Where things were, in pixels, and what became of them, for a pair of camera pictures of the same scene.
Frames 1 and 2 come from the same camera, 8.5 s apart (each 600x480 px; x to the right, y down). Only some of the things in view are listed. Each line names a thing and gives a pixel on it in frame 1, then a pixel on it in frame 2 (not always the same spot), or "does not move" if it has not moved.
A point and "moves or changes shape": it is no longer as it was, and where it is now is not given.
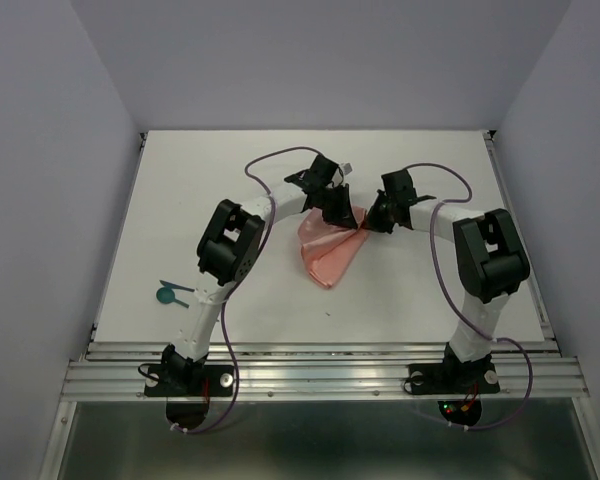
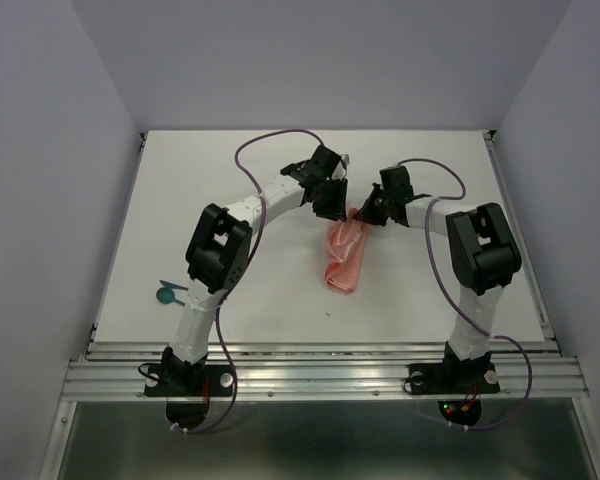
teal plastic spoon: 167,295 does not move
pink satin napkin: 329,250 moves or changes shape
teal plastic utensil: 174,286 does not move
